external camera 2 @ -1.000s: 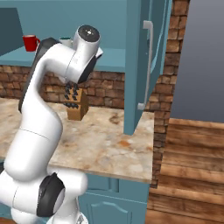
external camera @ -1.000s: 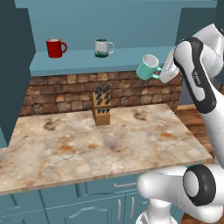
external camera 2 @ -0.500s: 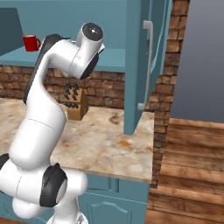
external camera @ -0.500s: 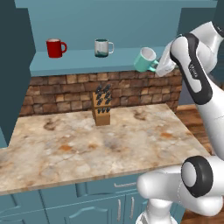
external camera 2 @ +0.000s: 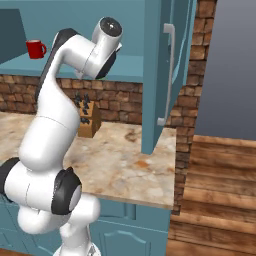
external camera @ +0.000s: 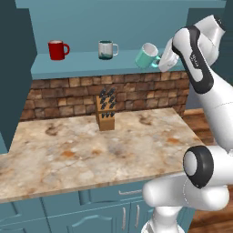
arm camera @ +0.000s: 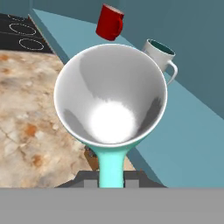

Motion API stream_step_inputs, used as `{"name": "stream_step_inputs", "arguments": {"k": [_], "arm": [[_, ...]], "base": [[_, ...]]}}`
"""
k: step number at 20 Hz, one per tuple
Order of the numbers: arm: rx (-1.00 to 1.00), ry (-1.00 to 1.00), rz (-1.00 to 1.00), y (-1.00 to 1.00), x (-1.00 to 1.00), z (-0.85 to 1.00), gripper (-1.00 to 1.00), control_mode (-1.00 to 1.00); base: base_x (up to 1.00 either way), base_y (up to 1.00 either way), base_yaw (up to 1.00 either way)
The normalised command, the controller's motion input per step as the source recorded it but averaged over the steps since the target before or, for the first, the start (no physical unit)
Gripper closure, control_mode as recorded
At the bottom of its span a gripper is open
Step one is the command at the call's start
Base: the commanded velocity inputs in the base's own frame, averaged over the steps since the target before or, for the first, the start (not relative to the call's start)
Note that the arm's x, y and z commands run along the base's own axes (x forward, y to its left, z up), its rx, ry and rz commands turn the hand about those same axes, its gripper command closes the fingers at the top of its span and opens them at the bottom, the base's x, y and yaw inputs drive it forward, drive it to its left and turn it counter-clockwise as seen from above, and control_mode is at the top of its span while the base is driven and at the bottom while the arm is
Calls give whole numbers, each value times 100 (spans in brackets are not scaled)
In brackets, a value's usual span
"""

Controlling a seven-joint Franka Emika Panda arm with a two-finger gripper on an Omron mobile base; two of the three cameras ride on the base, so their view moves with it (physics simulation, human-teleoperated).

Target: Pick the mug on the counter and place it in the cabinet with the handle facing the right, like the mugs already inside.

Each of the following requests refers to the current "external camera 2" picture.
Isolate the wooden knife block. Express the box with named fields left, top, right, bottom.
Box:
left=76, top=99, right=102, bottom=139

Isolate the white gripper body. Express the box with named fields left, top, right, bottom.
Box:
left=73, top=67, right=86, bottom=80

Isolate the teal base cabinet door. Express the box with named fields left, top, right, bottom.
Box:
left=89, top=221, right=170, bottom=256

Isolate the grey cabinet door handle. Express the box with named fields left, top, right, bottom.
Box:
left=156, top=23, right=176, bottom=127

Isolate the teal base cabinet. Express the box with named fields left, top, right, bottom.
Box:
left=0, top=192, right=173, bottom=256

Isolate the teal drawer front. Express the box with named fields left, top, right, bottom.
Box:
left=98, top=198, right=138, bottom=221

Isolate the black knife handle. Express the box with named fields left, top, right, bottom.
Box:
left=74, top=92, right=83, bottom=108
left=82, top=93, right=91, bottom=112

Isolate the red mug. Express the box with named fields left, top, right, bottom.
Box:
left=25, top=39, right=48, bottom=60

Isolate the teal wall cabinet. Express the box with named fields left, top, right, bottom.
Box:
left=0, top=0, right=146, bottom=84

